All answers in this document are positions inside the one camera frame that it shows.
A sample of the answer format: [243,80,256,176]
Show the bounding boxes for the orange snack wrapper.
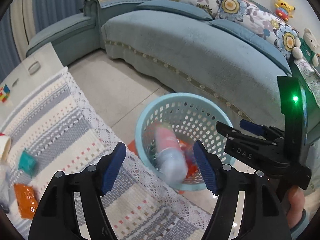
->
[14,184,38,220]

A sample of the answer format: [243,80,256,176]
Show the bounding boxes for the yellow pikachu plush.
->
[274,0,296,22]

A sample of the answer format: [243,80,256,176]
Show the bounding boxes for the blue fabric sofa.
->
[84,0,292,128]

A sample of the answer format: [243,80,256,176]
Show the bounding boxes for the colourful puzzle cube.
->
[0,84,10,102]

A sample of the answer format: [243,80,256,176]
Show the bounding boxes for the white bear plush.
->
[292,28,319,67]

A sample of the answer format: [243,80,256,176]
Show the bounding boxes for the white coffee table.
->
[1,43,63,123]

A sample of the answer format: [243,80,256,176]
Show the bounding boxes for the round glass ashtray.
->
[28,61,41,75]

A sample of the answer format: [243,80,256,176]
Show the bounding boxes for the floral long cushion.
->
[169,0,300,59]

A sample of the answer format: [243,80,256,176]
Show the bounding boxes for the clear bottle blue cap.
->
[0,164,10,214]

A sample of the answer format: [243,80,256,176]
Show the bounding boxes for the blue window curtains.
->
[1,0,84,80]

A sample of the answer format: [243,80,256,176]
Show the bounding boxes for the striped woven tablecloth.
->
[1,68,210,239]

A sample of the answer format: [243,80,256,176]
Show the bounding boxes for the red white paper cup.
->
[0,133,11,161]

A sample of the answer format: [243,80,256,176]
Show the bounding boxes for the person right hand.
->
[286,186,309,234]

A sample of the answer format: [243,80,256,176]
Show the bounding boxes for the pink bottle grey cap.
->
[155,123,188,184]

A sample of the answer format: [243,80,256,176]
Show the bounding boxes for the blue chaise ottoman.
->
[26,13,100,66]

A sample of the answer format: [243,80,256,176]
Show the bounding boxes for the teal small wrapper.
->
[18,150,37,176]

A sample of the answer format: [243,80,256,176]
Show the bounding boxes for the light blue trash basket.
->
[135,93,235,178]

